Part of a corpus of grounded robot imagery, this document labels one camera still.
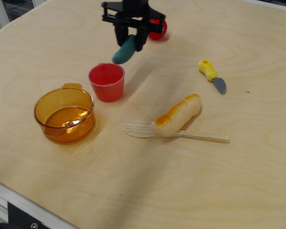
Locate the black metal corner bracket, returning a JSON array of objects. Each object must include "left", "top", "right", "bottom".
[{"left": 8, "top": 202, "right": 49, "bottom": 229}]

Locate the red plastic cup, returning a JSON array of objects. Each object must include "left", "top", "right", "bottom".
[{"left": 88, "top": 63, "right": 125, "bottom": 102}]

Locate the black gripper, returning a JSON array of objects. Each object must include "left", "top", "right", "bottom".
[{"left": 101, "top": 0, "right": 166, "bottom": 52}]

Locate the red toy apple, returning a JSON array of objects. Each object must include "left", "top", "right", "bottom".
[{"left": 148, "top": 18, "right": 168, "bottom": 40}]

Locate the toy bread loaf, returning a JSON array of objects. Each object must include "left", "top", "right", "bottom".
[{"left": 151, "top": 94, "right": 202, "bottom": 137}]

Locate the green toy cucumber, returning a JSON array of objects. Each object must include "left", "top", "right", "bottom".
[{"left": 112, "top": 34, "right": 136, "bottom": 64}]

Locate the aluminium table frame rail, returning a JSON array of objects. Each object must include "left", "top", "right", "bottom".
[{"left": 0, "top": 183, "right": 76, "bottom": 229}]

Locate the wooden spatula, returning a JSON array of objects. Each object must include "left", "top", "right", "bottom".
[{"left": 123, "top": 121, "right": 230, "bottom": 143}]

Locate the orange transparent toy pot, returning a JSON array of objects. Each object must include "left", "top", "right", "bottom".
[{"left": 34, "top": 83, "right": 97, "bottom": 144}]

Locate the yellow handled toy knife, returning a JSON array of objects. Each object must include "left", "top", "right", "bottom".
[{"left": 198, "top": 59, "right": 227, "bottom": 94}]

